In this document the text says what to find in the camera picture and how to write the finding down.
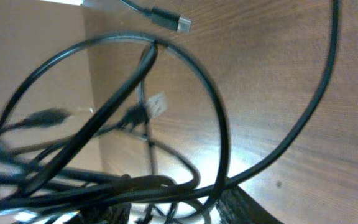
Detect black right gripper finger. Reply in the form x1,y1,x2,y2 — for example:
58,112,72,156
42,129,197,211
216,186,282,224

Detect black usb cables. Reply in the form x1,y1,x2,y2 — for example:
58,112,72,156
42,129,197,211
0,0,341,224

